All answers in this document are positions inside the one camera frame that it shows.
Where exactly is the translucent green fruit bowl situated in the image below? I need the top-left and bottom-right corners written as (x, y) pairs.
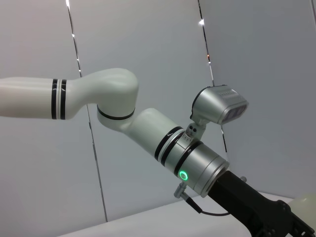
top-left (292, 191), bottom-right (316, 232)

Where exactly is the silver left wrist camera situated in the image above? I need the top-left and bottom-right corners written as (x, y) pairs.
top-left (189, 84), bottom-right (249, 143)

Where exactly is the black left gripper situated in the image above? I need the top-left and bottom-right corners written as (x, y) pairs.
top-left (207, 170), bottom-right (316, 237)

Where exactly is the left wrist black cable plug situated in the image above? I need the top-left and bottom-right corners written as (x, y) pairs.
top-left (173, 182), bottom-right (233, 217)

